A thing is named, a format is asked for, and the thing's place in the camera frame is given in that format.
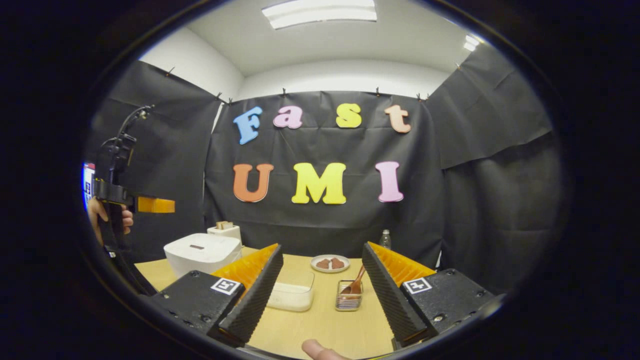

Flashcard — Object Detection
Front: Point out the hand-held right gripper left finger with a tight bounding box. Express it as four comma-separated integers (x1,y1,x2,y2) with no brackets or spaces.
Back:
150,243,285,349

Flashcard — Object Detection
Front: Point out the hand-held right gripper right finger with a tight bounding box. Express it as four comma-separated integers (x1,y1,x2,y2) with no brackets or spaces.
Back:
361,241,501,350

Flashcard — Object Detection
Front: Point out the brown wooden spoon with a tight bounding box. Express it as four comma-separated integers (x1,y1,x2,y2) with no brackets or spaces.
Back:
340,264,367,296

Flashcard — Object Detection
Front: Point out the metal wire chopstick holder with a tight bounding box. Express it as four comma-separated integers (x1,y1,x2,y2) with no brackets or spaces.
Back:
334,279,365,313

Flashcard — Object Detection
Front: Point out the white rice cooker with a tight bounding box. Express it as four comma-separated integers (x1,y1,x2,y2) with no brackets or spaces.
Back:
163,233,243,279

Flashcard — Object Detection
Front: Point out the clear plastic rice box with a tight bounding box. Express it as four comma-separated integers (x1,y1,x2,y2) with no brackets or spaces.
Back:
266,268,316,313

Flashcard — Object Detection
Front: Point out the small lit screen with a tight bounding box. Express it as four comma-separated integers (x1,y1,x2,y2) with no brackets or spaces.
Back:
82,162,96,211

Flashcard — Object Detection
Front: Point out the white round plate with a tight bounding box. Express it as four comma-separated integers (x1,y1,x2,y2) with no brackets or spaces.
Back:
310,254,351,274

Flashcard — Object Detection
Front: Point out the white toaster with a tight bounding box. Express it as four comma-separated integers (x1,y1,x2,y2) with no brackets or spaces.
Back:
206,225,243,247

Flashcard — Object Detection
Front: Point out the black backdrop cloth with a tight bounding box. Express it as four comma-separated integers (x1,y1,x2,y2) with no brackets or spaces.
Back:
85,42,566,296

